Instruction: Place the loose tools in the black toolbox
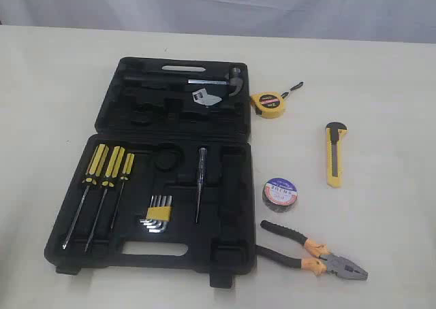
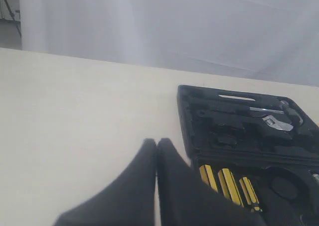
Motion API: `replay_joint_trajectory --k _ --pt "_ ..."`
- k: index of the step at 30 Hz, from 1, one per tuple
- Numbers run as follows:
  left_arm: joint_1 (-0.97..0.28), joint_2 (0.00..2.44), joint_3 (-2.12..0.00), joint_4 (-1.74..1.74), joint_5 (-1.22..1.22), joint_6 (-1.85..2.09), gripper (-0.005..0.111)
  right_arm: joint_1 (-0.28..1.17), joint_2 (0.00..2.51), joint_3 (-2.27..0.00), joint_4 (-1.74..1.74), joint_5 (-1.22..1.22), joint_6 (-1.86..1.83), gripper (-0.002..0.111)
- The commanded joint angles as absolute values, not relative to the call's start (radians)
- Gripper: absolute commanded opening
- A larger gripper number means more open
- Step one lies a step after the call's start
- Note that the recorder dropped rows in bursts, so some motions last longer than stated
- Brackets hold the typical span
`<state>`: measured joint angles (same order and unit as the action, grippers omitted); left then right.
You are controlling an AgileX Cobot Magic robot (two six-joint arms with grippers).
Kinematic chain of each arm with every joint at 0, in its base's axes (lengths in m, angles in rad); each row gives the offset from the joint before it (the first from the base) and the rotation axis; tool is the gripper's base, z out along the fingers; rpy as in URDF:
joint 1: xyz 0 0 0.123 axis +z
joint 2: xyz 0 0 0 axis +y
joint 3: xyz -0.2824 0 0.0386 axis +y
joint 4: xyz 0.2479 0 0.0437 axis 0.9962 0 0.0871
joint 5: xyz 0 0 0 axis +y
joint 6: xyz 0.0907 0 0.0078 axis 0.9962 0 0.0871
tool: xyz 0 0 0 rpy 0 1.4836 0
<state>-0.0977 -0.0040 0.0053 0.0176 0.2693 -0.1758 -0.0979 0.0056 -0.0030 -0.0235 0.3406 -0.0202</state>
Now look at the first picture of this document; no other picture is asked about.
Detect clear voltage tester screwdriver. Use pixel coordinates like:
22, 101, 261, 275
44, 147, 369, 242
195, 147, 207, 223

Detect yellow tape measure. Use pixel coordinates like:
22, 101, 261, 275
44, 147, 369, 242
251, 81, 304, 119

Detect black electrical tape roll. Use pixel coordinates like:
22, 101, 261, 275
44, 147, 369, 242
262, 178, 298, 213

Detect yellow utility knife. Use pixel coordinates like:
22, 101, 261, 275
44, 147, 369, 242
325, 122, 347, 188

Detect orange black handled pliers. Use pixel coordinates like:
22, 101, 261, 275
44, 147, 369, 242
256, 220, 369, 281

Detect black plastic tool case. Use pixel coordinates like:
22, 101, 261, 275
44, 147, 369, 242
44, 57, 256, 289

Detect silver adjustable wrench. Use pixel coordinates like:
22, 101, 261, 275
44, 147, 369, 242
192, 88, 222, 107

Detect hex key set yellow holder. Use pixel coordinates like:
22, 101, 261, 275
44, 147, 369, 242
139, 195, 172, 234

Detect small yellow black screwdriver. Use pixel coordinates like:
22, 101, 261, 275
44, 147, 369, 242
110, 152, 135, 232

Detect middle yellow black screwdriver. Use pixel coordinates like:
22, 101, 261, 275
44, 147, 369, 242
84, 146, 125, 252

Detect large yellow black screwdriver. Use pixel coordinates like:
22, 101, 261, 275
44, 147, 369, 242
61, 144, 109, 250

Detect claw hammer black handle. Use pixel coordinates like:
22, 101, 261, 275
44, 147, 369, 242
123, 67, 245, 97

